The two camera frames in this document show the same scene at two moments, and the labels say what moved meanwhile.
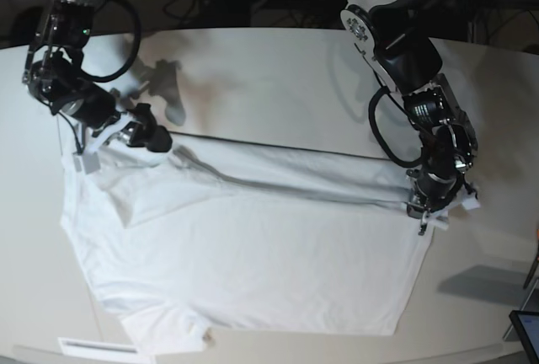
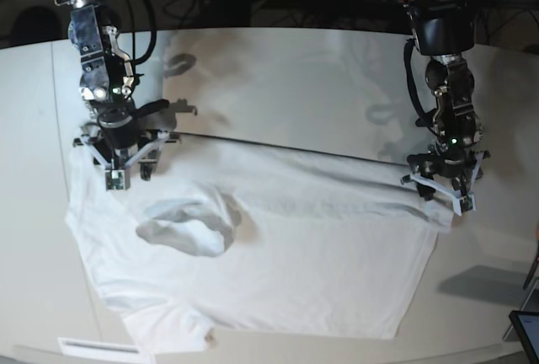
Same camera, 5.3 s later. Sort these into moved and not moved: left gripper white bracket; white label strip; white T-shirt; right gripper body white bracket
Moved: left gripper white bracket; right gripper body white bracket
Not moved: white T-shirt; white label strip
